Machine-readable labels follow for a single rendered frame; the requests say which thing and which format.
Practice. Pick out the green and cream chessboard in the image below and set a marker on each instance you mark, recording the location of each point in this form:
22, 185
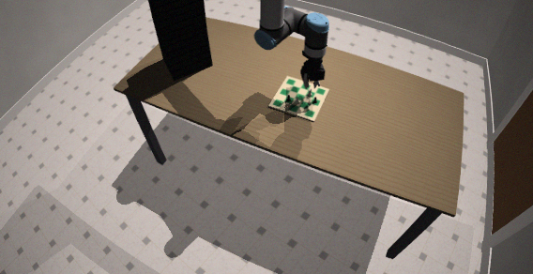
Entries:
306, 108

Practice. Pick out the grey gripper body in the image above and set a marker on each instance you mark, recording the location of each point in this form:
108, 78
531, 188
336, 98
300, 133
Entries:
316, 73

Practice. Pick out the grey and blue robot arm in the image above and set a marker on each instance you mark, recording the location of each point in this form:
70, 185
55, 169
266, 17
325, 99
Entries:
278, 22

